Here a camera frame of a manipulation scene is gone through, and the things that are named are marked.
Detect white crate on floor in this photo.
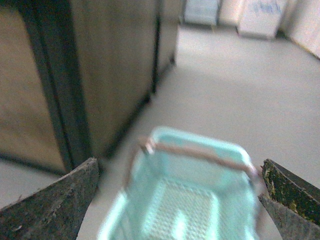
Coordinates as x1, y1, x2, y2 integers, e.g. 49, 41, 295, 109
184, 0, 221, 26

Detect dark wooden cabinet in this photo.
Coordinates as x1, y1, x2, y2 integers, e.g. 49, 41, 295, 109
0, 0, 182, 175

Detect camera left gripper left finger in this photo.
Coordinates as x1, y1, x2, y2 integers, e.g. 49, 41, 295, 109
0, 157, 99, 240

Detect white box on floor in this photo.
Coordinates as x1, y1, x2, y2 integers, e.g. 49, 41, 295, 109
236, 0, 287, 40

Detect camera left gripper right finger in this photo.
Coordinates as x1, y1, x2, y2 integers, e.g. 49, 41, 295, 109
258, 159, 320, 240

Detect light blue plastic basket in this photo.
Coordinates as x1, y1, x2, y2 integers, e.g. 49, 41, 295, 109
96, 126, 259, 240

